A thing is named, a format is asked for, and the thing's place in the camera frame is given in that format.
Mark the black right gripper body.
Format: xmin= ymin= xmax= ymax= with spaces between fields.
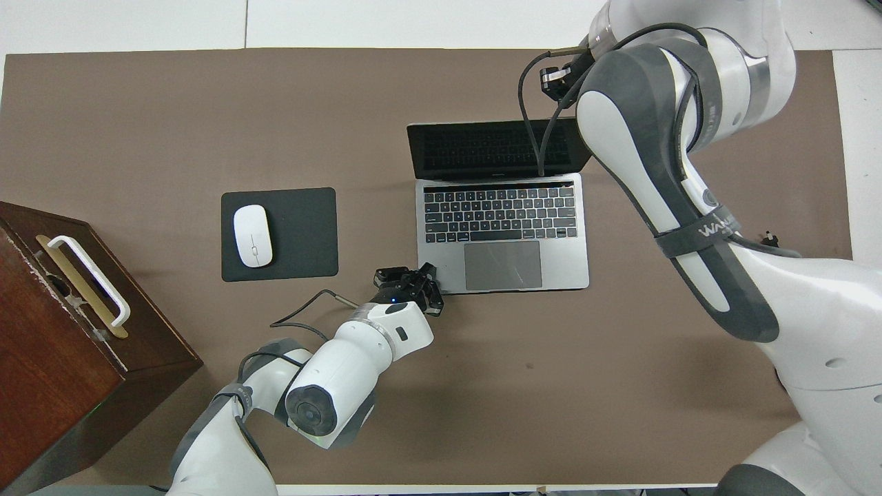
xmin=541 ymin=47 xmax=595 ymax=101

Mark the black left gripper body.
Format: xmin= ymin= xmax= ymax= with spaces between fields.
xmin=369 ymin=272 xmax=442 ymax=308

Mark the silver laptop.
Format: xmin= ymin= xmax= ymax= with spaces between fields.
xmin=407 ymin=118 xmax=593 ymax=293

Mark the black mouse pad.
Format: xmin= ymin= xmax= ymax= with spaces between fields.
xmin=220 ymin=187 xmax=340 ymax=283

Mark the white computer mouse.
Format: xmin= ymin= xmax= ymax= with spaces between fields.
xmin=233 ymin=205 xmax=274 ymax=268

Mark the brown table mat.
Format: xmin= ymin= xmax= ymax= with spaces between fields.
xmin=0 ymin=47 xmax=852 ymax=487

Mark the dark wooden box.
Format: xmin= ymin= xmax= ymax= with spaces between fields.
xmin=0 ymin=201 xmax=204 ymax=494

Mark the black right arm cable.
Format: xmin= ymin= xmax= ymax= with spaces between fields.
xmin=518 ymin=23 xmax=710 ymax=177

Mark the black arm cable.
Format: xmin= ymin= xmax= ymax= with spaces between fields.
xmin=269 ymin=289 xmax=360 ymax=340
xmin=518 ymin=23 xmax=710 ymax=177

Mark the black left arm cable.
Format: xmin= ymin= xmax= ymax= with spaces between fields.
xmin=269 ymin=289 xmax=360 ymax=340

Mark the white box handle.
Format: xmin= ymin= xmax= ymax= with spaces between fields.
xmin=47 ymin=235 xmax=132 ymax=328

